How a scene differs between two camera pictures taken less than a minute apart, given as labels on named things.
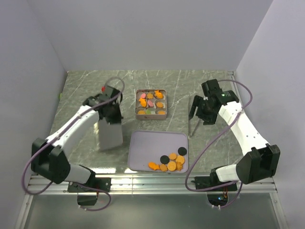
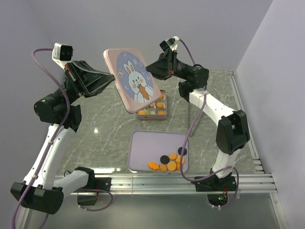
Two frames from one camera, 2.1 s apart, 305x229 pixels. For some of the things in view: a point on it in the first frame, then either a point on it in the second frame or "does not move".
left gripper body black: [115, 115] → [73, 86]
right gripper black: [208, 119] → [165, 66]
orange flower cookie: [159, 104] does not move
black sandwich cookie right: [182, 150] does not move
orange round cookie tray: [173, 156] does not move
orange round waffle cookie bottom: [172, 166] does not move
